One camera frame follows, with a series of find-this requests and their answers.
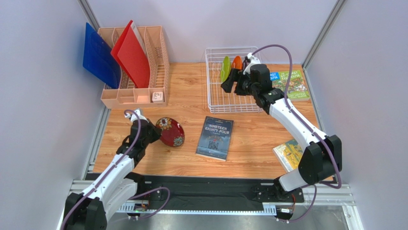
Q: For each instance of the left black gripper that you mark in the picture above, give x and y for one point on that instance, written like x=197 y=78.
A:
x=156 y=131

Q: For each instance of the yellow illustrated book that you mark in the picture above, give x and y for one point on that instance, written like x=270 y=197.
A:
x=289 y=155

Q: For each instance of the white power adapter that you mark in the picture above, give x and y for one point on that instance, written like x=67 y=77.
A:
x=158 y=97

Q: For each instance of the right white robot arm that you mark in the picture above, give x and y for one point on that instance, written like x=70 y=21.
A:
x=322 y=155

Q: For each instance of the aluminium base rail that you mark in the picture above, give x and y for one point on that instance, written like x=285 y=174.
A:
x=324 y=208

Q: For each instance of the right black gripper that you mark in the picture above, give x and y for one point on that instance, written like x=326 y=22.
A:
x=235 y=82

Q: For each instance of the blue plastic folder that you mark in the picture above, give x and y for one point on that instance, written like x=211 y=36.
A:
x=97 y=59

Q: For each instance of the red plastic folder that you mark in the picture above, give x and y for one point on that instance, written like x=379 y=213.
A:
x=131 y=56

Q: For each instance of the pink plastic file organizer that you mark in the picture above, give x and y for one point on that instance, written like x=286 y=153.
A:
x=127 y=96

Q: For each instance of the orange plate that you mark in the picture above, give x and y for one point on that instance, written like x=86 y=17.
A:
x=237 y=63

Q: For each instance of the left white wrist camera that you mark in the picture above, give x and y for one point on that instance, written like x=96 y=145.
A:
x=134 y=115

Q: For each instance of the Nineteen Eighty-Four book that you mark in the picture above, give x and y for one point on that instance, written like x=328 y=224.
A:
x=215 y=138

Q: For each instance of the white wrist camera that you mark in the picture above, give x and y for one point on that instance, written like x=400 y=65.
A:
x=249 y=61
x=134 y=115

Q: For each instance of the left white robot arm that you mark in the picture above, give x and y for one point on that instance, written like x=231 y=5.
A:
x=92 y=208

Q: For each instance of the green treehouse book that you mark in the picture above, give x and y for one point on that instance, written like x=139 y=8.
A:
x=297 y=90

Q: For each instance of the green plate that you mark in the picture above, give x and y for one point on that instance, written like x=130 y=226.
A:
x=225 y=69

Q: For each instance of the red floral plate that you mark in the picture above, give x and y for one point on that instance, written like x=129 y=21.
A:
x=172 y=133

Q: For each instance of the black base mat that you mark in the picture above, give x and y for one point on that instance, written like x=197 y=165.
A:
x=212 y=194

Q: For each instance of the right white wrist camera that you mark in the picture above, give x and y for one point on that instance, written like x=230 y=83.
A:
x=249 y=61

